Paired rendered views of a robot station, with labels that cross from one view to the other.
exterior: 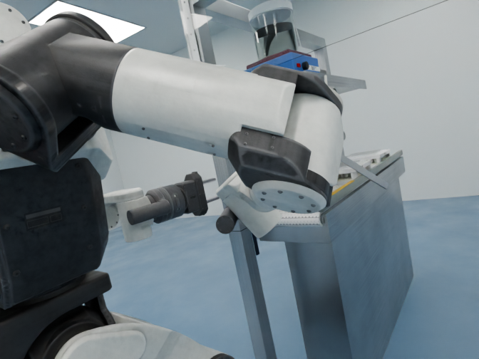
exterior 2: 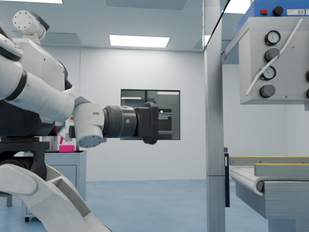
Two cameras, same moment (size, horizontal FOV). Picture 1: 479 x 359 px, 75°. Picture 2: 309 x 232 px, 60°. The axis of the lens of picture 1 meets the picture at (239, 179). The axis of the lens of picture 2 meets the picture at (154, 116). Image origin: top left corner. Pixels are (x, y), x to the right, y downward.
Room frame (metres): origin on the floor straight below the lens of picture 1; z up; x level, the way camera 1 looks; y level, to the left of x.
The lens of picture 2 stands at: (0.30, -0.66, 0.95)
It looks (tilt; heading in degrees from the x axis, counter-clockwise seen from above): 4 degrees up; 52
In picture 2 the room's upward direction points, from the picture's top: straight up
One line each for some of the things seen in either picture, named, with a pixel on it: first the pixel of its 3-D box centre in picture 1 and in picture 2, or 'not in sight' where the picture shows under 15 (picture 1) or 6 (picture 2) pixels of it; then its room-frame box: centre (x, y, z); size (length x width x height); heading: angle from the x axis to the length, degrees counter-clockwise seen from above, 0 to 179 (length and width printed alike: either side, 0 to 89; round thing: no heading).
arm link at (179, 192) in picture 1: (181, 198); not in sight; (0.84, 0.17, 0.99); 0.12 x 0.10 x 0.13; 133
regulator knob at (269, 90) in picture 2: not in sight; (267, 88); (0.96, -0.29, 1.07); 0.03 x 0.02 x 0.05; 141
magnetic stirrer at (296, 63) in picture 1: (283, 72); (274, 21); (1.12, -0.23, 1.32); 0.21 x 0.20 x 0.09; 51
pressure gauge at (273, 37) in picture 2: not in sight; (272, 37); (0.98, -0.29, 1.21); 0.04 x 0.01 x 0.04; 141
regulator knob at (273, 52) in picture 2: not in sight; (272, 52); (0.97, -0.30, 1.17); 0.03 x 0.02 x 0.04; 141
